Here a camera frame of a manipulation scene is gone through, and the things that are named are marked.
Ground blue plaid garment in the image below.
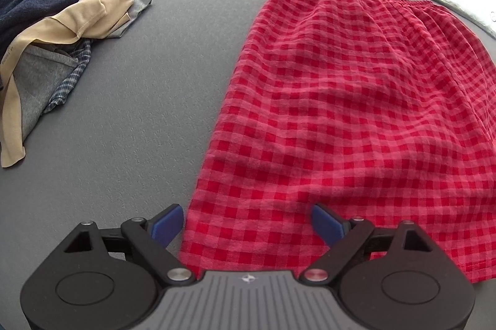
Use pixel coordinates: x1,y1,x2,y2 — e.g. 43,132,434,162
46,39,93,114

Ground red checked shorts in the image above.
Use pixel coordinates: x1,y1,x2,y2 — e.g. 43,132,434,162
180,0,496,283

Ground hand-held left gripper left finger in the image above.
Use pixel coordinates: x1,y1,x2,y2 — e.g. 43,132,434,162
58,204,196,284

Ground navy garment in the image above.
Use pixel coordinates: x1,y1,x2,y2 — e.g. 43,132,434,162
0,0,103,61

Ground light grey garment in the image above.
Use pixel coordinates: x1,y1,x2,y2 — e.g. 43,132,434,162
95,0,154,40

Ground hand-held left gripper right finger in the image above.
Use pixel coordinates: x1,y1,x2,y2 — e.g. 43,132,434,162
298,204,436,282

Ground beige garment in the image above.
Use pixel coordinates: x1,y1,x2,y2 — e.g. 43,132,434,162
0,0,134,169

